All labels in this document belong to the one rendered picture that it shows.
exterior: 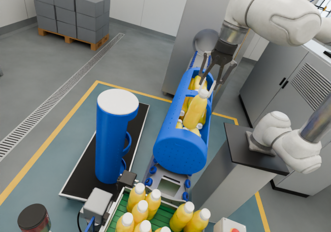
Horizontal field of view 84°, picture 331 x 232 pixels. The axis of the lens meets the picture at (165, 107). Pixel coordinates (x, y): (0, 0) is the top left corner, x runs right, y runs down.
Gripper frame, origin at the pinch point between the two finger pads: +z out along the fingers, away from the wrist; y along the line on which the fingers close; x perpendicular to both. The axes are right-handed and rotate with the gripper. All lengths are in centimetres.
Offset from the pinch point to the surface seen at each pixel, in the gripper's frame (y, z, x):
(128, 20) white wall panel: 227, 122, -478
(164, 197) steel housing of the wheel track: -2, 55, 22
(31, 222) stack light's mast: 34, 24, 58
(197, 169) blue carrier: -12.8, 42.7, 7.6
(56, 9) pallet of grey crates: 287, 85, -262
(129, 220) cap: 11, 39, 44
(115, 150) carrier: 41, 83, -13
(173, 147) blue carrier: 3.2, 33.6, 7.7
